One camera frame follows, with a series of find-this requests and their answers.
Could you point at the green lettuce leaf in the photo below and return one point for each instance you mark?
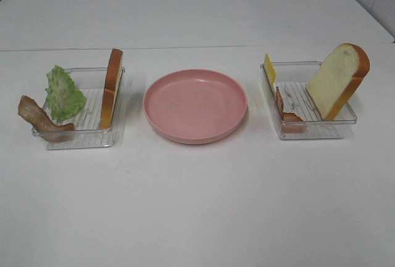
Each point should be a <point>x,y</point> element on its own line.
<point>64,98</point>

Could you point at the yellow cheese slice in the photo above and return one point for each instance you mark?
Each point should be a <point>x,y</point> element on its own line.
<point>270,71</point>

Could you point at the bacon strip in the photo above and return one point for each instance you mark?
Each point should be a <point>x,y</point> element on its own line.
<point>31,112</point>
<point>292,123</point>

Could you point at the clear plastic container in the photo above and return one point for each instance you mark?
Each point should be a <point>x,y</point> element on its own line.
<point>291,78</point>
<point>87,133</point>

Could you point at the right clear plastic container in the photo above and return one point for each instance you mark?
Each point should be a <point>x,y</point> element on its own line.
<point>291,78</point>

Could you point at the pink round plate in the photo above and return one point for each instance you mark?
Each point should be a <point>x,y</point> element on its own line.
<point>195,106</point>

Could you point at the left clear plastic container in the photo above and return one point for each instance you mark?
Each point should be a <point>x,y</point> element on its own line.
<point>87,133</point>

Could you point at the bread slice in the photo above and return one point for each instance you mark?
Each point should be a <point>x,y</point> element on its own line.
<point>111,87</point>
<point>338,77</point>

